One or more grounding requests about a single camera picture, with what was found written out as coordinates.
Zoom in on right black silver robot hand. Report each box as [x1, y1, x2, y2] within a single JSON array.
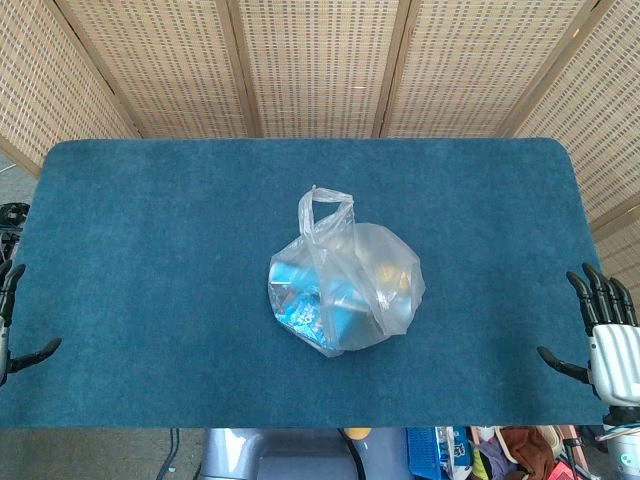
[[537, 262, 640, 406]]

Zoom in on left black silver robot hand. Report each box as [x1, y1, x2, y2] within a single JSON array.
[[0, 263, 62, 386]]

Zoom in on clear plastic bag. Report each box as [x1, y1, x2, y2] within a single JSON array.
[[268, 184, 427, 359]]

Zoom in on brown cloth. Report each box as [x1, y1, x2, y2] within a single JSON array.
[[499, 427, 556, 476]]

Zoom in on red flat item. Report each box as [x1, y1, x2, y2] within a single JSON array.
[[542, 459, 581, 480]]

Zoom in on blue carpet table mat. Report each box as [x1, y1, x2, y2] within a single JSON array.
[[0, 138, 614, 430]]

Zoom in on white blue printed package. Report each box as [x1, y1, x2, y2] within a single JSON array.
[[434, 426, 474, 474]]

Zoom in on blue plastic basket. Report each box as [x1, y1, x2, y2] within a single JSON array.
[[405, 426, 474, 477]]

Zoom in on blue snack box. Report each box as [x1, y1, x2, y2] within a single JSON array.
[[269, 259, 371, 351]]

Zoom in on blue-grey robot torso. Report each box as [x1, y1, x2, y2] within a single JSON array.
[[199, 427, 409, 480]]

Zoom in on bamboo folding screen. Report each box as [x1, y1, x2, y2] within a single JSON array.
[[0, 0, 640, 301]]

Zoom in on black equipment with wires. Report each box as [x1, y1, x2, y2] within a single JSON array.
[[0, 202, 31, 261]]

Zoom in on black floor cable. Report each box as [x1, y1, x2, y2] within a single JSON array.
[[158, 428, 182, 477]]

